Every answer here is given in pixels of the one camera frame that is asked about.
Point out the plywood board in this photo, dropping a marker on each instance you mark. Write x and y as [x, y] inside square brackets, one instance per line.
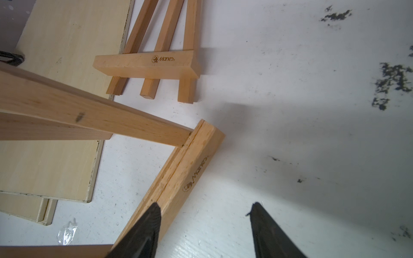
[60, 41]
[27, 207]
[46, 211]

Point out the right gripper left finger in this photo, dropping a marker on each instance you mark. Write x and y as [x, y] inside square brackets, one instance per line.
[142, 240]

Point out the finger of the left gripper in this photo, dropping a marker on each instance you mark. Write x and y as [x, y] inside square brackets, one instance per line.
[11, 58]

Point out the wooden easel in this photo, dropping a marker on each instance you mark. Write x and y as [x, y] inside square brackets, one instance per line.
[96, 119]
[162, 63]

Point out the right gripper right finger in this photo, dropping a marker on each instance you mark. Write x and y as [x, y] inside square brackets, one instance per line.
[270, 241]

